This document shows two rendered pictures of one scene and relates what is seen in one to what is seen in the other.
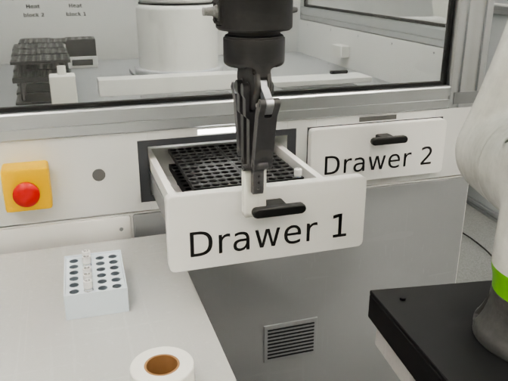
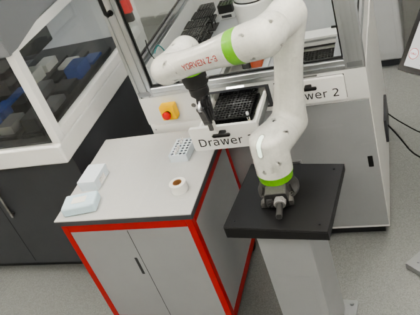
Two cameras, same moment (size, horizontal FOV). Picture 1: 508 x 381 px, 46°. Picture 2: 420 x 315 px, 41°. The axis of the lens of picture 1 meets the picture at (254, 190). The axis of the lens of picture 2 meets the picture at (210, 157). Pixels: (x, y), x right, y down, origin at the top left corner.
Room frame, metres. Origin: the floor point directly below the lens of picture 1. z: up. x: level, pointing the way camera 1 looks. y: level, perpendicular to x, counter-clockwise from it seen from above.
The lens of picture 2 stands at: (-0.69, -1.27, 2.06)
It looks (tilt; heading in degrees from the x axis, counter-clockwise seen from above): 33 degrees down; 43
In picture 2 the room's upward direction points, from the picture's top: 20 degrees counter-clockwise
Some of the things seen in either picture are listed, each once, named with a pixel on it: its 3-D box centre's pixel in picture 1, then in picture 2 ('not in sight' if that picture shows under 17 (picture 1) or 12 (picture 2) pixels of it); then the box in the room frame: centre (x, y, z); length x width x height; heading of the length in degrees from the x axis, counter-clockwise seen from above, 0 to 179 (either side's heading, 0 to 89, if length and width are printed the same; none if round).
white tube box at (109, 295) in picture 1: (95, 282); (182, 149); (0.77, 0.23, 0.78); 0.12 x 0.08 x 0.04; 16
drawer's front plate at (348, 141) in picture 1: (377, 150); (309, 90); (1.13, -0.24, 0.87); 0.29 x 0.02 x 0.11; 108
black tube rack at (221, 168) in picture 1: (231, 179); (235, 109); (0.97, 0.04, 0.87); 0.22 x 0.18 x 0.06; 18
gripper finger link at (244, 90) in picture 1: (257, 127); (205, 111); (0.73, 0.00, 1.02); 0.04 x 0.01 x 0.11; 108
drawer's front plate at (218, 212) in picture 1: (269, 221); (225, 135); (0.78, -0.02, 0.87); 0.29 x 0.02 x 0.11; 108
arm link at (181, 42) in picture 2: not in sight; (185, 55); (0.74, 0.00, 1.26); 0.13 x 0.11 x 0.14; 1
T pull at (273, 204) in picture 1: (276, 206); (222, 133); (0.75, -0.03, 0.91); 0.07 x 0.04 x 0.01; 108
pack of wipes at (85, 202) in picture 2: not in sight; (80, 203); (0.36, 0.49, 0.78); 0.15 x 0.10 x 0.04; 118
